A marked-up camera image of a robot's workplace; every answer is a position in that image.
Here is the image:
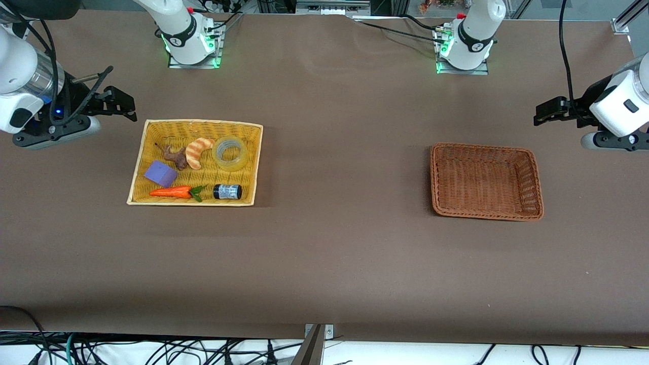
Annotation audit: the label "aluminium frame profile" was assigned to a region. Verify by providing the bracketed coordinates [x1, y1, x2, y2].
[611, 0, 649, 35]

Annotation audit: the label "long black table cable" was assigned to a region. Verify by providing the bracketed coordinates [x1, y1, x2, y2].
[355, 20, 447, 44]

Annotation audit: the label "toy croissant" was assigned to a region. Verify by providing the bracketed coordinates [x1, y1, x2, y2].
[185, 137, 215, 170]

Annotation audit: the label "black base plug cables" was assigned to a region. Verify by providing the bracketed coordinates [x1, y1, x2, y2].
[204, 11, 245, 35]

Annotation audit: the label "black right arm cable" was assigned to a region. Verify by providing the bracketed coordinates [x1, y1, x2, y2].
[10, 15, 115, 127]

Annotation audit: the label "grey metal frame box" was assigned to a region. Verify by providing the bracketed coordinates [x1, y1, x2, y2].
[294, 0, 372, 16]

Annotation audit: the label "brown wicker basket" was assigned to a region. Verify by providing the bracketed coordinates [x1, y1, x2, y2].
[430, 142, 545, 222]

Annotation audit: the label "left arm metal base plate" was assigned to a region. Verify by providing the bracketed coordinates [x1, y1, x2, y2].
[434, 28, 490, 76]

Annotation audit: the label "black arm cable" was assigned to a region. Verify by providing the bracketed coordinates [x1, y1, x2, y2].
[10, 15, 115, 127]
[559, 0, 577, 110]

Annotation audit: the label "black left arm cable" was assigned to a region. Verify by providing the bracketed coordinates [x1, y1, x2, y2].
[559, 0, 577, 110]

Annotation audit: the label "clear yellowish tape roll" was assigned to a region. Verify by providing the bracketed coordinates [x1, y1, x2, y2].
[212, 136, 249, 172]

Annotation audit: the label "brown lion figurine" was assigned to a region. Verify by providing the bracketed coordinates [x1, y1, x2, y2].
[155, 143, 189, 170]

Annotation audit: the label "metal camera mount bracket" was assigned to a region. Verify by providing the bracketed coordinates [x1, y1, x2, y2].
[291, 323, 335, 365]

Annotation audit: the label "purple foam cube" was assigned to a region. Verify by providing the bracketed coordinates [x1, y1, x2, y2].
[144, 160, 179, 187]

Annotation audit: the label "short black table cable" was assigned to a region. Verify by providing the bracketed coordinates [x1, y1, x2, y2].
[402, 14, 443, 32]

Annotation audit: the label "yellow woven basket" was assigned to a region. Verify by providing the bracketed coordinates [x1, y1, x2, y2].
[127, 119, 264, 207]

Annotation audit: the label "orange toy carrot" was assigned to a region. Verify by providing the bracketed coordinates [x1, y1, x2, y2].
[149, 186, 205, 203]

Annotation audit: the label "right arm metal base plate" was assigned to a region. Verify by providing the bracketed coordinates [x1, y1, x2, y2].
[167, 23, 225, 69]

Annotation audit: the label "black looped floor cable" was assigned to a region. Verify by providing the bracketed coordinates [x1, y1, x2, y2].
[0, 305, 49, 365]

